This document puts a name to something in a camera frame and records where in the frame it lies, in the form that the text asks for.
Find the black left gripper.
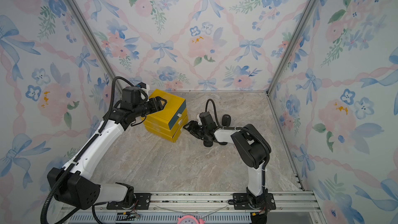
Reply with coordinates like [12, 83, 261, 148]
[136, 96, 168, 119]

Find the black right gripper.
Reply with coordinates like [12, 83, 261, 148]
[183, 120, 209, 139]

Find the black computer mouse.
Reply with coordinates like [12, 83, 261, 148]
[203, 135, 214, 147]
[221, 114, 231, 127]

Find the yellow plastic drawer cabinet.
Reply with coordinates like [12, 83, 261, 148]
[144, 89, 188, 143]

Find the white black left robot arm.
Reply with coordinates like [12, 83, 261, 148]
[44, 96, 167, 209]

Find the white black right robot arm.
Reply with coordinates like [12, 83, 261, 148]
[183, 121, 272, 211]

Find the pink round clock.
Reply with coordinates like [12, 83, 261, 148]
[177, 215, 205, 224]

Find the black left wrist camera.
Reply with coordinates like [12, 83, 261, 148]
[120, 83, 149, 109]

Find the black corrugated left cable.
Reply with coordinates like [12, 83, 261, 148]
[40, 76, 134, 224]

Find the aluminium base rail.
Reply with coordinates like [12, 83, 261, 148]
[66, 191, 326, 224]

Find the aluminium corner frame post left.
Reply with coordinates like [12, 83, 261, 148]
[64, 0, 116, 81]

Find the aluminium corner frame post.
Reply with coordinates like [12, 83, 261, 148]
[266, 0, 319, 97]
[64, 0, 116, 81]

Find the aluminium corner frame post right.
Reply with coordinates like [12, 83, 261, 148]
[266, 0, 319, 97]

